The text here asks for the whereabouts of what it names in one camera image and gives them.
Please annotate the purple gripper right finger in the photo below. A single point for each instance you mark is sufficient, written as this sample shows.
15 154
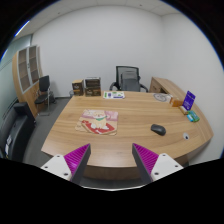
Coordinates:
153 166

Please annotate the grey mesh office chair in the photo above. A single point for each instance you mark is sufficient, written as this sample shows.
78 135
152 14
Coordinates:
127 79

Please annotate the green small box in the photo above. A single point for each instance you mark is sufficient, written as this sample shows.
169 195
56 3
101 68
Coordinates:
192 116

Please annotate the black leather sofa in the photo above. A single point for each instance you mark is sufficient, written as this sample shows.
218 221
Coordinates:
16 131

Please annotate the cartoon dog mouse pad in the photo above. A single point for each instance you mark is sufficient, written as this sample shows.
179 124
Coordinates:
100 122

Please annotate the wooden bookshelf cabinet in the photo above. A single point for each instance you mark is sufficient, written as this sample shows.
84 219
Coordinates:
26 72

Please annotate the large brown box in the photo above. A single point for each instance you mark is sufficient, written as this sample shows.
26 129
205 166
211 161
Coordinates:
93 86

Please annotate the black computer mouse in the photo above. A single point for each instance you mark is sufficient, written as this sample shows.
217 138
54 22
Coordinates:
158 129

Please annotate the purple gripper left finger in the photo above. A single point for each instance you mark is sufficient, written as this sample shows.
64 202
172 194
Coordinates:
70 166

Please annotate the desk cable grommet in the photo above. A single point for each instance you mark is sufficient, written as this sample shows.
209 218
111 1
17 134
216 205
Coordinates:
186 136

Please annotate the orange small box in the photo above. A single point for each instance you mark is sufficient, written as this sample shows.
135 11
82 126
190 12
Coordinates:
176 102

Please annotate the wooden side cabinet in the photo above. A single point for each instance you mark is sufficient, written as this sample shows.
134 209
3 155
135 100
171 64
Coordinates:
162 85

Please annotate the small brown box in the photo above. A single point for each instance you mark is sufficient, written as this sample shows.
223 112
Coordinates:
78 87

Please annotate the white green booklet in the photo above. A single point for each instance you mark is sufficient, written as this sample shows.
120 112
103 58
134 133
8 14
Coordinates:
113 95

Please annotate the black visitor chair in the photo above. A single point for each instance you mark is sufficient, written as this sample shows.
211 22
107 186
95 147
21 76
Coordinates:
44 95

